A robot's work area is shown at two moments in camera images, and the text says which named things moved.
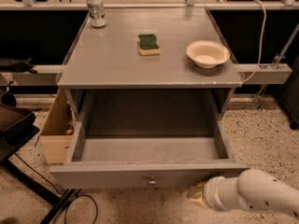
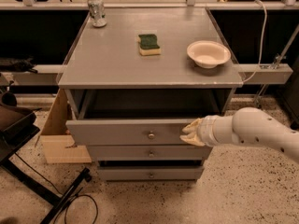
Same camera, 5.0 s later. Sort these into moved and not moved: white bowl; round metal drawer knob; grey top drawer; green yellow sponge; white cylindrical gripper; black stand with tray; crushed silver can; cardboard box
Moved: grey top drawer; round metal drawer knob; white cylindrical gripper
Not moved: cardboard box; black stand with tray; crushed silver can; green yellow sponge; white bowl
